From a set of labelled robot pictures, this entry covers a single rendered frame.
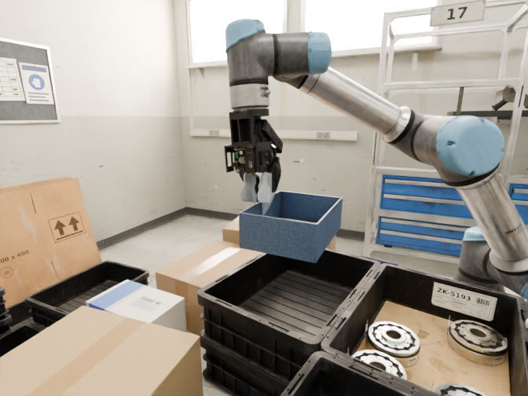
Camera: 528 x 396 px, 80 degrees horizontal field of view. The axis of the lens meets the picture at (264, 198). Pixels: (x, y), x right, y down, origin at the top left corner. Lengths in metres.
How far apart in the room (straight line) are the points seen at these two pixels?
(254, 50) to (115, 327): 0.59
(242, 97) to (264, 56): 0.08
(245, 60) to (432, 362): 0.69
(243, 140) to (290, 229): 0.19
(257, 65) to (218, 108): 3.44
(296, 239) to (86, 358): 0.42
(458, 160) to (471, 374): 0.41
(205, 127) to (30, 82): 1.87
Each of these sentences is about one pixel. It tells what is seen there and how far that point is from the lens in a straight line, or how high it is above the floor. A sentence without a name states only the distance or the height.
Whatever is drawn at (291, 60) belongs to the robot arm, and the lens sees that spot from 0.62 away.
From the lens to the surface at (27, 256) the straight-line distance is 3.00.
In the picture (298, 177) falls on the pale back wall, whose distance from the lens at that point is 3.65.
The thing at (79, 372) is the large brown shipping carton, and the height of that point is 0.90.
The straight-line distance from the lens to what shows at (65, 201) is 3.15.
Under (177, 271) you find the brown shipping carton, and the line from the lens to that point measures 1.01.
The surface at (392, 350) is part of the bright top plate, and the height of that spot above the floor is 0.86.
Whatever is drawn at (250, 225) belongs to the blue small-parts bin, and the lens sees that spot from 0.58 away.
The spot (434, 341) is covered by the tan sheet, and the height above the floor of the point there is 0.83.
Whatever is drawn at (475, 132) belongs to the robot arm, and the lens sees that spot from 0.76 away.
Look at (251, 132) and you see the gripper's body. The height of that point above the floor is 1.28.
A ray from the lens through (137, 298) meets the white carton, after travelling 0.86.
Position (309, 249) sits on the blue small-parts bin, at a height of 1.09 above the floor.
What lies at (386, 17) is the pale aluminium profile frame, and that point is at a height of 1.96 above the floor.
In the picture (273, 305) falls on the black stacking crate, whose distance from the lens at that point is 0.88.
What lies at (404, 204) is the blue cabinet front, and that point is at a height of 0.66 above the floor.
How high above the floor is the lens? 1.31
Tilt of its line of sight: 14 degrees down
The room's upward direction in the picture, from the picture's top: straight up
